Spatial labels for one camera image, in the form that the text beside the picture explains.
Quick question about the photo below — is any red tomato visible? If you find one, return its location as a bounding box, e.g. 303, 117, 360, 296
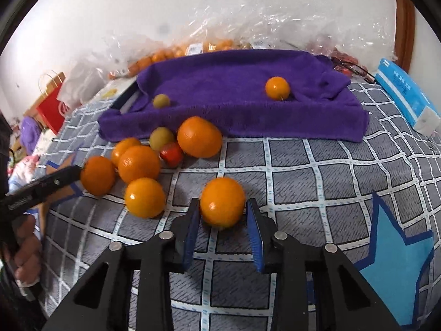
159, 141, 184, 168

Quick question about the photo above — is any large clear plastic bag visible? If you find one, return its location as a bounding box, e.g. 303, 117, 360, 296
186, 0, 395, 63

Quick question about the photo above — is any brown wooden frame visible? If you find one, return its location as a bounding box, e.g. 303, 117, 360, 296
393, 0, 416, 74

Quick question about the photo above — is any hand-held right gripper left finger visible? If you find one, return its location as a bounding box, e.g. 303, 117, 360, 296
41, 198, 201, 331

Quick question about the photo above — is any white black-edged board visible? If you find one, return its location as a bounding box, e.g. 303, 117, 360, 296
112, 82, 142, 114

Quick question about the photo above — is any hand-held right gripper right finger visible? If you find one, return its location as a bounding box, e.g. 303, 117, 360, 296
245, 199, 402, 331

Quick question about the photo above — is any smooth orange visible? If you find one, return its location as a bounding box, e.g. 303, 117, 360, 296
124, 177, 166, 219
200, 177, 246, 229
265, 76, 291, 101

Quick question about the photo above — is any clear bag of oranges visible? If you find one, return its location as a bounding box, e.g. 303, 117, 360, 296
109, 37, 242, 80

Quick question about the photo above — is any red paper bag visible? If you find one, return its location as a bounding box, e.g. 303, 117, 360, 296
36, 71, 74, 135

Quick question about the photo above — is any large mandarin orange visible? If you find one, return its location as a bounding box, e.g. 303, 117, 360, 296
177, 116, 223, 159

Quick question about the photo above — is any person's left hand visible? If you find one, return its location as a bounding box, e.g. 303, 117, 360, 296
13, 214, 43, 287

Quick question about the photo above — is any grey plaid blanket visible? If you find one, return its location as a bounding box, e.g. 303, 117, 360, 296
34, 76, 441, 331

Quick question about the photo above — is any purple towel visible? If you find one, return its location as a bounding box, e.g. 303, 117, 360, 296
98, 50, 370, 143

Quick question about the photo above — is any white plastic bag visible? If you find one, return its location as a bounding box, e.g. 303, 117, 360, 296
57, 60, 108, 108

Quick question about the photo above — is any fruit-printed white mat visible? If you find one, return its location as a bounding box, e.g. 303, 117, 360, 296
77, 76, 138, 111

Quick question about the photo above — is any clear bag of red fruit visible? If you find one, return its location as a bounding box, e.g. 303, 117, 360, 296
305, 32, 348, 57

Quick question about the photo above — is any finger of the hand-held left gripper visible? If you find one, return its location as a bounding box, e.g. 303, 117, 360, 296
29, 165, 84, 205

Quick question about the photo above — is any purple cloth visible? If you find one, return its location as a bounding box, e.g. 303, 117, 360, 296
19, 115, 42, 154

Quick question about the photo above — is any blue tissue pack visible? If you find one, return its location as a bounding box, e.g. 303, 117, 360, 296
375, 58, 441, 134

